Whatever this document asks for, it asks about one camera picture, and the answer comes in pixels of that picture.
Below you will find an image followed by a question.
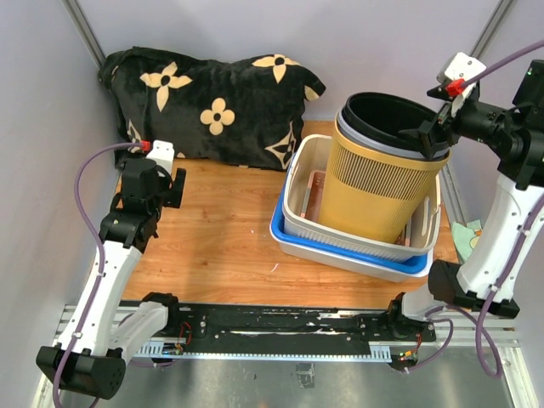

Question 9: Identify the black large bucket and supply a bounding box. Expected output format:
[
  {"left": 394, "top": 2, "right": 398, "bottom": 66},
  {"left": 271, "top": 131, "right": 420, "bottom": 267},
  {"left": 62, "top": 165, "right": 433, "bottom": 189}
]
[{"left": 338, "top": 92, "right": 436, "bottom": 148}]

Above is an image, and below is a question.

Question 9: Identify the yellow slatted basket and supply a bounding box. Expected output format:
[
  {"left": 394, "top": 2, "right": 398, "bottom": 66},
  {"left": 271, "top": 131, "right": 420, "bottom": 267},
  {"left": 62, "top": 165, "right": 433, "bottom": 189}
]
[{"left": 318, "top": 123, "right": 450, "bottom": 243}]

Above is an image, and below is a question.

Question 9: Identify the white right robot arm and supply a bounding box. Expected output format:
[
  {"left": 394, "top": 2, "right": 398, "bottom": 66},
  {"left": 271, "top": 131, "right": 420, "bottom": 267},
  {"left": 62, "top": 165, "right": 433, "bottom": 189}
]
[{"left": 385, "top": 59, "right": 543, "bottom": 340}]

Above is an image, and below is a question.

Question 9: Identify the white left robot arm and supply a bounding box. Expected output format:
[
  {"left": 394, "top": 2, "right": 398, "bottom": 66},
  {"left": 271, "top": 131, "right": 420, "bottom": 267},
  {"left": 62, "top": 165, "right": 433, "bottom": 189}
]
[{"left": 36, "top": 154, "right": 186, "bottom": 407}]

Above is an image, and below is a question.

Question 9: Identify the grey bucket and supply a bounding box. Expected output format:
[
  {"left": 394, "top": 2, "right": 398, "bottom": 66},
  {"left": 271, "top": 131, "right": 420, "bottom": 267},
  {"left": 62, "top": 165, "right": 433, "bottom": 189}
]
[{"left": 336, "top": 113, "right": 450, "bottom": 162}]

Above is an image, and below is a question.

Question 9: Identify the green cloth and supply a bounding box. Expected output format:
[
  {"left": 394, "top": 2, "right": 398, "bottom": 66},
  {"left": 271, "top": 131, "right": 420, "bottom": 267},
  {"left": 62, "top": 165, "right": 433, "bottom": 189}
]
[{"left": 451, "top": 220, "right": 482, "bottom": 263}]

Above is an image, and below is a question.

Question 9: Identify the black floral pillow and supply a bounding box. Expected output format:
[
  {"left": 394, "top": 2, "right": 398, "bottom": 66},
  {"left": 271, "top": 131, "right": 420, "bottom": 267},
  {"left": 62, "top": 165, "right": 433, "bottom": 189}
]
[{"left": 98, "top": 47, "right": 326, "bottom": 171}]

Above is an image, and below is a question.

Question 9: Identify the beige perforated basket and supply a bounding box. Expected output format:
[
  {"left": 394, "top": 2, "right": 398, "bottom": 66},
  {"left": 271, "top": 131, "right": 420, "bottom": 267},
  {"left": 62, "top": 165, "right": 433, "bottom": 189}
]
[{"left": 281, "top": 134, "right": 441, "bottom": 262}]

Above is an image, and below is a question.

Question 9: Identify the pink small tray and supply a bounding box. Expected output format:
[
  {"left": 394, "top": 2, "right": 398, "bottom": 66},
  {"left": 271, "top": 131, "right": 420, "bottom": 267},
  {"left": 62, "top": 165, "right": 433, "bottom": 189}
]
[{"left": 300, "top": 170, "right": 326, "bottom": 223}]

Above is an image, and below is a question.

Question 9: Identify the blue rimmed white tub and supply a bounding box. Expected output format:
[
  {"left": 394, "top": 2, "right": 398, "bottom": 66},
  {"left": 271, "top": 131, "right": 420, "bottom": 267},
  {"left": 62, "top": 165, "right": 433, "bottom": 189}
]
[{"left": 269, "top": 195, "right": 434, "bottom": 283}]

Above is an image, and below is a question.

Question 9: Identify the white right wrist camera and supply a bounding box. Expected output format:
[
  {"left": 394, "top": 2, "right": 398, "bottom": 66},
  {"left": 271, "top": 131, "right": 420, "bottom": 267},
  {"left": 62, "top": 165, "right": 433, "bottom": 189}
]
[{"left": 437, "top": 52, "right": 486, "bottom": 117}]

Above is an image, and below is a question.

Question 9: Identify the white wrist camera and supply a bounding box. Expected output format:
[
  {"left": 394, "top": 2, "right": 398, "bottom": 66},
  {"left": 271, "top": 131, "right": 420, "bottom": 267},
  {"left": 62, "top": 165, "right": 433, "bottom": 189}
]
[
  {"left": 437, "top": 52, "right": 486, "bottom": 117},
  {"left": 145, "top": 140, "right": 175, "bottom": 174}
]

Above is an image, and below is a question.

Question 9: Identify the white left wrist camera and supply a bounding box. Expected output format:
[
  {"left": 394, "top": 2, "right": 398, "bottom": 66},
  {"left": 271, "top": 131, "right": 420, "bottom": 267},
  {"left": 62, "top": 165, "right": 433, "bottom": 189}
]
[{"left": 145, "top": 140, "right": 175, "bottom": 174}]

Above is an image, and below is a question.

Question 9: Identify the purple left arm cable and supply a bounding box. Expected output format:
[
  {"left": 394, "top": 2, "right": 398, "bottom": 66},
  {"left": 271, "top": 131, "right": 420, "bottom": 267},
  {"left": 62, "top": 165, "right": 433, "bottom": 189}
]
[{"left": 50, "top": 141, "right": 148, "bottom": 408}]

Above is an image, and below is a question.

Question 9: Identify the black mounting rail plate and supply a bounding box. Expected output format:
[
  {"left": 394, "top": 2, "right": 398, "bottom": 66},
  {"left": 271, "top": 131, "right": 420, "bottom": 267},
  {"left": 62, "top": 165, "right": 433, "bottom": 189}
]
[{"left": 156, "top": 303, "right": 436, "bottom": 356}]

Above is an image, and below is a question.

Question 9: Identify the aluminium frame rail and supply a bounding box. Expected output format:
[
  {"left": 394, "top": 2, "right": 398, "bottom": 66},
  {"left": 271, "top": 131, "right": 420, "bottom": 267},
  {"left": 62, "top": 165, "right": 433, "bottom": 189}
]
[{"left": 61, "top": 0, "right": 105, "bottom": 67}]

